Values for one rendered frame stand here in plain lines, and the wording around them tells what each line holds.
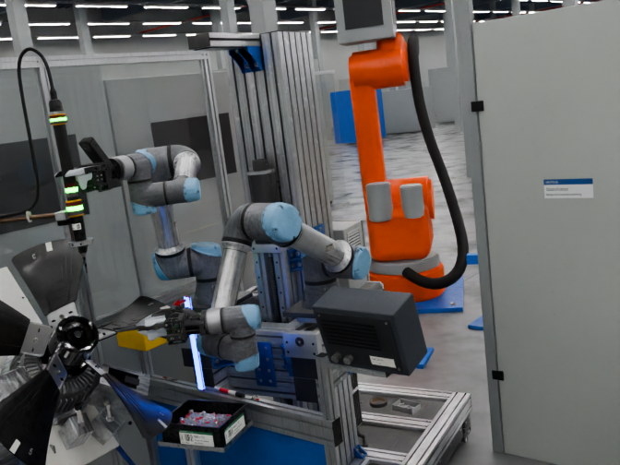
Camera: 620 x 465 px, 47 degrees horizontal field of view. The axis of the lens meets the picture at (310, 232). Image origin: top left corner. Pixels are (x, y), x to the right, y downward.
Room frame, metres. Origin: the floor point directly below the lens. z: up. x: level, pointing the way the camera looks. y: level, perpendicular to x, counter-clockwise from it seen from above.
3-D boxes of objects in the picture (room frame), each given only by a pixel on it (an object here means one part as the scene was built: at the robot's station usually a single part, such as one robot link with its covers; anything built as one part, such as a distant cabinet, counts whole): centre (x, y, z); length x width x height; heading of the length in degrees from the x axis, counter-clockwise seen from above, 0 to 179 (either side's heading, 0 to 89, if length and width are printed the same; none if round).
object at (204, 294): (2.73, 0.41, 1.09); 0.15 x 0.15 x 0.10
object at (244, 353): (1.99, 0.24, 1.08); 0.11 x 0.08 x 0.11; 50
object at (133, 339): (2.44, 0.65, 1.02); 0.16 x 0.10 x 0.11; 51
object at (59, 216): (1.98, 0.66, 1.50); 0.09 x 0.07 x 0.10; 86
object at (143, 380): (2.04, 0.64, 0.98); 0.20 x 0.16 x 0.20; 51
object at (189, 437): (2.02, 0.39, 0.84); 0.22 x 0.17 x 0.07; 65
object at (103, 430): (1.95, 0.67, 0.91); 0.12 x 0.08 x 0.12; 51
